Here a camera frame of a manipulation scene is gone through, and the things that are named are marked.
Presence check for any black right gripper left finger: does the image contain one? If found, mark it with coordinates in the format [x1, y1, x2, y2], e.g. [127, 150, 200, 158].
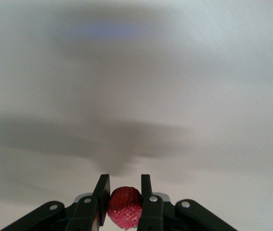
[3, 173, 112, 231]

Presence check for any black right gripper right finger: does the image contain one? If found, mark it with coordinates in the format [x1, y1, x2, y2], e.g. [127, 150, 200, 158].
[137, 173, 238, 231]

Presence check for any red strawberry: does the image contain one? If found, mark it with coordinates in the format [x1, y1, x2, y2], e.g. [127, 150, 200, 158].
[107, 186, 143, 229]

